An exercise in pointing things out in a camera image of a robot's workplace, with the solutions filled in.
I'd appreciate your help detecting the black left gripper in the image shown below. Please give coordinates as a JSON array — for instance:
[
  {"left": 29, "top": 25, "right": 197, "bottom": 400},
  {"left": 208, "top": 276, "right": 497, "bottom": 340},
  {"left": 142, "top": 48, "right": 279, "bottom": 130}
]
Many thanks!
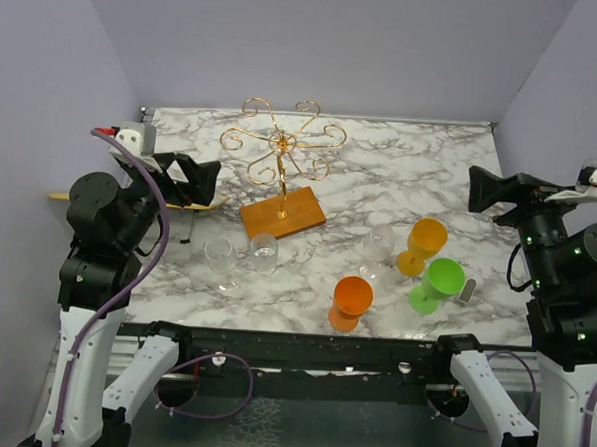
[{"left": 119, "top": 146, "right": 222, "bottom": 253}]

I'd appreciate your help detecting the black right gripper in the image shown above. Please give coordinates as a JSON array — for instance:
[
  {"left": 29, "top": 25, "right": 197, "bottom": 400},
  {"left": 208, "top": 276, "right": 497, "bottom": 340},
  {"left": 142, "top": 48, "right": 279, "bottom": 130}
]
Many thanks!
[{"left": 464, "top": 161, "right": 593, "bottom": 292}]

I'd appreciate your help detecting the orange plastic goblet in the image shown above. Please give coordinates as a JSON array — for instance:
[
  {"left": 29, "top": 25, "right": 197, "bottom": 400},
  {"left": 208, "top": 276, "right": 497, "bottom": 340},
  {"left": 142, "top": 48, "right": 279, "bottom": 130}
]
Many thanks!
[{"left": 328, "top": 276, "right": 374, "bottom": 333}]

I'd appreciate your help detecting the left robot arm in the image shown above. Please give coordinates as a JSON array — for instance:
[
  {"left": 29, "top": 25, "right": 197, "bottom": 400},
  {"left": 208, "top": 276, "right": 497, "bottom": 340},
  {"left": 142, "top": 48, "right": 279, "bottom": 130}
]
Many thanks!
[{"left": 20, "top": 152, "right": 220, "bottom": 447}]

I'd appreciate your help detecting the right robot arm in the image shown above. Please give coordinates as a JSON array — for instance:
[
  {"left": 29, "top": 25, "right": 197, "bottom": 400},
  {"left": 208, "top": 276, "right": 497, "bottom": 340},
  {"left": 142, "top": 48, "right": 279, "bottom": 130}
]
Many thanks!
[{"left": 430, "top": 166, "right": 597, "bottom": 447}]

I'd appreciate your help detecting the clear stemmed wine glass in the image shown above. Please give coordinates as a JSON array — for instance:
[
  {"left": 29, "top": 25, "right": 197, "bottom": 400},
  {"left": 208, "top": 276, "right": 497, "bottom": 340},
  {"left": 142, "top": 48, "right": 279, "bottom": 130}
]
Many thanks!
[{"left": 204, "top": 236, "right": 239, "bottom": 292}]

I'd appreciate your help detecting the yellow plastic goblet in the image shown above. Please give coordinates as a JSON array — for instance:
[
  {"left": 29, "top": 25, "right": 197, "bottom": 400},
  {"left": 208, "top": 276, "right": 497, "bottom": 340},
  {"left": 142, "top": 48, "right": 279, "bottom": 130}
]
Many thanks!
[{"left": 396, "top": 218, "right": 448, "bottom": 278}]

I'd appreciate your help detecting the small white grey tag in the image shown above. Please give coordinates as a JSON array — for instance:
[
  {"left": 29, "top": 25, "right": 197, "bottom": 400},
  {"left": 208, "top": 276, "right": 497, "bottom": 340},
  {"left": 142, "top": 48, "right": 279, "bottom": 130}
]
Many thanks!
[{"left": 458, "top": 278, "right": 478, "bottom": 304}]

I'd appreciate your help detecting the green plastic goblet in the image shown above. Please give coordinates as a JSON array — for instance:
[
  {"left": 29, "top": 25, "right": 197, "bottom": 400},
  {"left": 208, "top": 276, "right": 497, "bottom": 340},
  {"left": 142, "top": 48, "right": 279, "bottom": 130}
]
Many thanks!
[{"left": 409, "top": 257, "right": 467, "bottom": 315}]

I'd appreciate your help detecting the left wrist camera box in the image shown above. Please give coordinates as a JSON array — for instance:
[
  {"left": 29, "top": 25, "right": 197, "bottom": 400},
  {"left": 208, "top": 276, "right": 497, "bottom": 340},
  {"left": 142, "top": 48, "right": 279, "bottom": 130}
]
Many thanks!
[{"left": 114, "top": 121, "right": 156, "bottom": 157}]

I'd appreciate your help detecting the gold wire glass rack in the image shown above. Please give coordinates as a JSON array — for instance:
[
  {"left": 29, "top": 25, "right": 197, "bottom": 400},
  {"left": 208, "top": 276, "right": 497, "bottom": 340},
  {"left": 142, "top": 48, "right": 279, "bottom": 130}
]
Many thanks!
[{"left": 219, "top": 97, "right": 348, "bottom": 239}]

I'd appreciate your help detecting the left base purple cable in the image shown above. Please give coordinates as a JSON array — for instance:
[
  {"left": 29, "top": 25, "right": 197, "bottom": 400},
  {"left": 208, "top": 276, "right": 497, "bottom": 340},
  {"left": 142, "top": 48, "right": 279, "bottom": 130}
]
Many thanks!
[{"left": 151, "top": 348, "right": 257, "bottom": 423}]

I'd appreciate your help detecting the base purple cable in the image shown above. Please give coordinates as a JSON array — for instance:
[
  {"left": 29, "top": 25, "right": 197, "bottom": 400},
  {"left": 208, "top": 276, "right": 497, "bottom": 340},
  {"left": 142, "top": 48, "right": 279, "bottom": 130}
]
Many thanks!
[
  {"left": 151, "top": 348, "right": 257, "bottom": 423},
  {"left": 430, "top": 346, "right": 542, "bottom": 436}
]

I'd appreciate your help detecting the black front mounting rail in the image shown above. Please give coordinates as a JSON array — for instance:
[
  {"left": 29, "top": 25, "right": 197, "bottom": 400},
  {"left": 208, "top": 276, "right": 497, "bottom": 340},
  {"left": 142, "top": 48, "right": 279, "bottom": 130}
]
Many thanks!
[{"left": 114, "top": 318, "right": 539, "bottom": 412}]

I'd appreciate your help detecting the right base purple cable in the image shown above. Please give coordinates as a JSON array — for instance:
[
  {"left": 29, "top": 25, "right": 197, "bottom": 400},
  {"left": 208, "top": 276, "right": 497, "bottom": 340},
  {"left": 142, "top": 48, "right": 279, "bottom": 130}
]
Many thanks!
[{"left": 430, "top": 346, "right": 542, "bottom": 436}]

